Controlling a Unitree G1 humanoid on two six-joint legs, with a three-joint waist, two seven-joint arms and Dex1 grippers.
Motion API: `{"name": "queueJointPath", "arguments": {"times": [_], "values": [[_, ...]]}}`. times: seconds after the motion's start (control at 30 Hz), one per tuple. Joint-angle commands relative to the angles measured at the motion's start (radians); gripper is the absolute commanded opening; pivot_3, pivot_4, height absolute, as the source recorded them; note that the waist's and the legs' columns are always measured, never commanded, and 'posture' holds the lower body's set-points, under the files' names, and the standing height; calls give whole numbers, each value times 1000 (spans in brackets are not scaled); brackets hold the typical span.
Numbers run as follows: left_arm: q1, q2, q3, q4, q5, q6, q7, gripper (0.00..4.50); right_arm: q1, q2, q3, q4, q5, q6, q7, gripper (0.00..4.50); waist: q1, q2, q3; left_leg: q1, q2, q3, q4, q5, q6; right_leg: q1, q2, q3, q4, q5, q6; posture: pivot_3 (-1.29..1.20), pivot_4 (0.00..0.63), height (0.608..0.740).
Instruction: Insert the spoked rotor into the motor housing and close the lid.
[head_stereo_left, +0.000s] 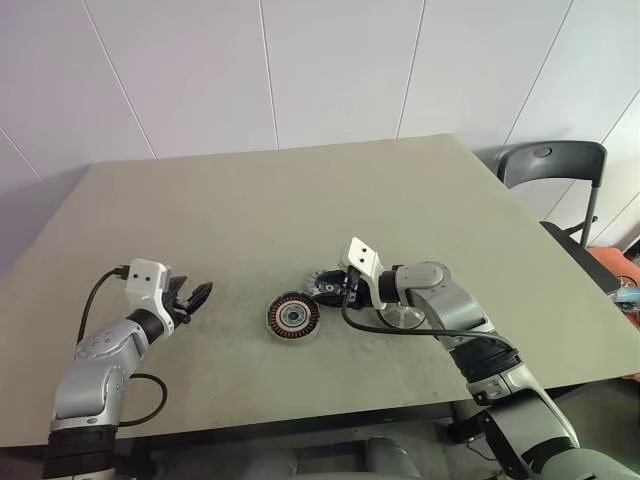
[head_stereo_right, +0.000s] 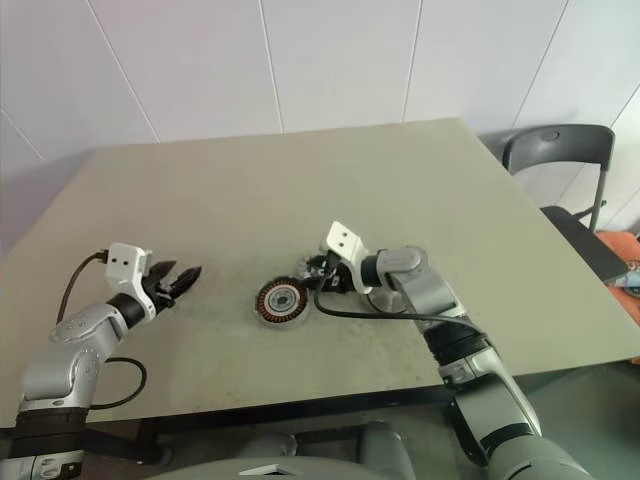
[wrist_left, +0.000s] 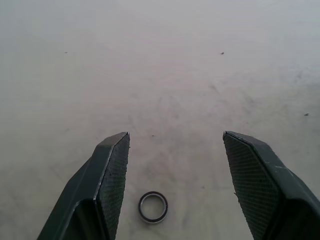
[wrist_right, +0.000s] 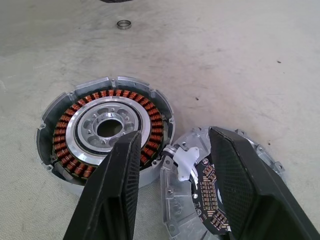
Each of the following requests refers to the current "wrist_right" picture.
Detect silver motor lid circuit board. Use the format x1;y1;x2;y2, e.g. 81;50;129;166
159;126;286;240

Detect silver motor housing copper windings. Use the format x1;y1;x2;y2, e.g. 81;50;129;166
36;76;176;193

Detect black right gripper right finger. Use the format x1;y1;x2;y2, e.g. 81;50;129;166
208;126;320;240

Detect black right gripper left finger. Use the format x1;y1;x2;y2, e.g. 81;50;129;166
62;130;143;240

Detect small steel bearing ring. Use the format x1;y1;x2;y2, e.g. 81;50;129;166
116;19;133;31

